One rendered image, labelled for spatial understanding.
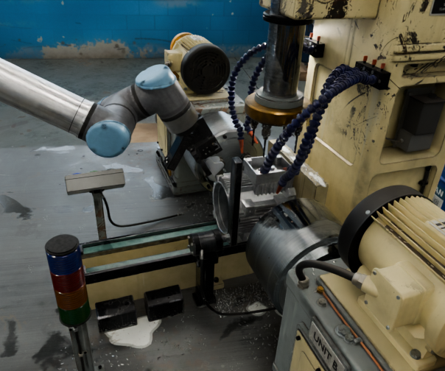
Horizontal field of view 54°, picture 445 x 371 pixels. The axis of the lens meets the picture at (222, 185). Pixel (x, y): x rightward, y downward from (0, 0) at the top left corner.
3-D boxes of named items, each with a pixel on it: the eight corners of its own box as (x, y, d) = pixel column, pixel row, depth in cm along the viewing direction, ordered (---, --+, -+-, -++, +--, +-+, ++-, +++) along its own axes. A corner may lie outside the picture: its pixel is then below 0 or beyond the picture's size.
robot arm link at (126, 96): (86, 114, 105) (130, 92, 103) (97, 97, 115) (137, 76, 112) (108, 145, 110) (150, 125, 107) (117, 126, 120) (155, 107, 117)
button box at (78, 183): (124, 187, 138) (121, 171, 138) (126, 184, 131) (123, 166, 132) (67, 195, 132) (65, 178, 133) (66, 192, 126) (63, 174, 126)
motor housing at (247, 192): (267, 207, 146) (272, 157, 137) (292, 241, 131) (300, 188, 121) (210, 216, 140) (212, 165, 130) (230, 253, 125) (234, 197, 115)
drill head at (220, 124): (229, 151, 183) (232, 93, 170) (266, 195, 154) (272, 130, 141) (172, 158, 175) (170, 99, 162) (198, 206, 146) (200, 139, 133)
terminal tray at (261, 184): (277, 174, 135) (279, 153, 131) (292, 191, 127) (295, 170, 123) (241, 179, 131) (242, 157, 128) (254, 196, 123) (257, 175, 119)
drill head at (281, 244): (308, 246, 130) (321, 174, 117) (399, 358, 97) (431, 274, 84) (230, 263, 122) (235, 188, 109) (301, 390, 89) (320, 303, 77)
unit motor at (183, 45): (203, 121, 201) (205, 26, 180) (228, 152, 175) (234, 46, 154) (149, 126, 193) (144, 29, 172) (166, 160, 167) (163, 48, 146)
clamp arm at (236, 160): (235, 238, 119) (241, 155, 106) (239, 245, 117) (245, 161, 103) (223, 241, 118) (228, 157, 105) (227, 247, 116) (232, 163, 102)
